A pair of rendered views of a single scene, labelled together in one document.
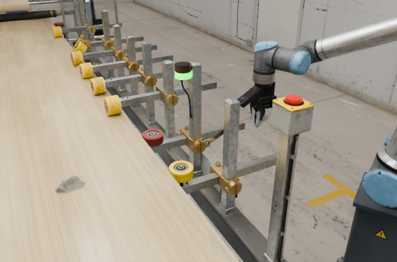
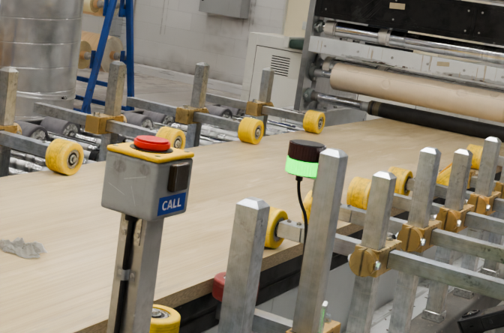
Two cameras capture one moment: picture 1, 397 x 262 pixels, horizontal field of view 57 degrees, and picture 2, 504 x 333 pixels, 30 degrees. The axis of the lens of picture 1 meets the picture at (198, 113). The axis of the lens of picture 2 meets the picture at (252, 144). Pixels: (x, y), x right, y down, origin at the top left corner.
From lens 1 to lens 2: 117 cm
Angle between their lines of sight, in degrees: 55
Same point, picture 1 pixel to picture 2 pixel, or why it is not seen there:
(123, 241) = not seen: outside the picture
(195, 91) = (315, 214)
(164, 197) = (51, 314)
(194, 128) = (298, 304)
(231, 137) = (229, 286)
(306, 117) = (138, 181)
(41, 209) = not seen: outside the picture
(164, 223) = not seen: outside the picture
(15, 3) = (479, 102)
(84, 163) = (87, 250)
